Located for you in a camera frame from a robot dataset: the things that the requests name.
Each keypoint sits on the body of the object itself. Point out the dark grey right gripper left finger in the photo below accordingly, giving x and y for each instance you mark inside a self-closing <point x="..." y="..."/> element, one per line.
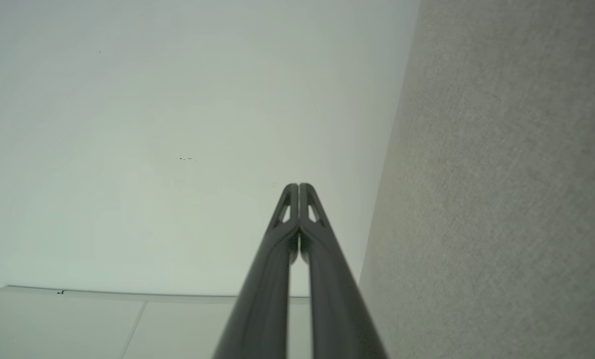
<point x="262" y="299"/>

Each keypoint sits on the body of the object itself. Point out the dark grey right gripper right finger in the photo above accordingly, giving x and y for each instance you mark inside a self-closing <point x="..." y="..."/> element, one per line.
<point x="335" y="309"/>

